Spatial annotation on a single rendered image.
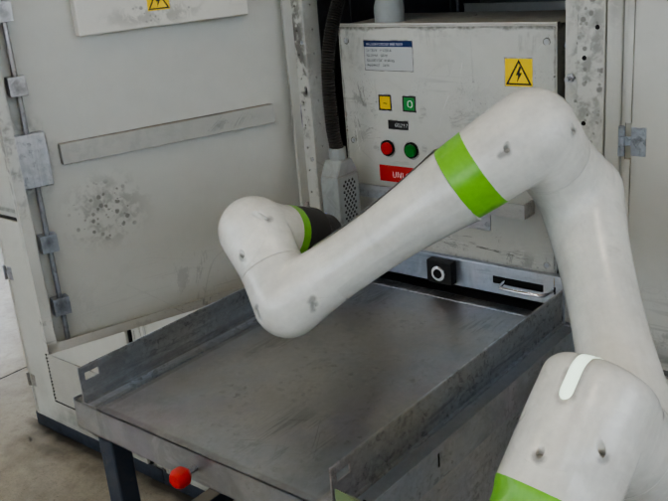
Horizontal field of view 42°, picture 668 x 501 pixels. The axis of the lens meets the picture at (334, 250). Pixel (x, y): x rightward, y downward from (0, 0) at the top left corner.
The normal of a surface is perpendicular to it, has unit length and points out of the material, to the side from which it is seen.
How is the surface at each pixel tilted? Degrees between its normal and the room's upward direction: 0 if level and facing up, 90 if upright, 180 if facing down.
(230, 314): 90
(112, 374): 90
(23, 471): 0
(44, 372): 90
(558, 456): 48
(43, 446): 0
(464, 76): 90
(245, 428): 0
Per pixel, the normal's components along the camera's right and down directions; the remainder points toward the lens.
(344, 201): 0.77, 0.15
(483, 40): -0.63, 0.31
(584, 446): -0.09, -0.26
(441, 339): -0.08, -0.94
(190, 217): 0.54, 0.24
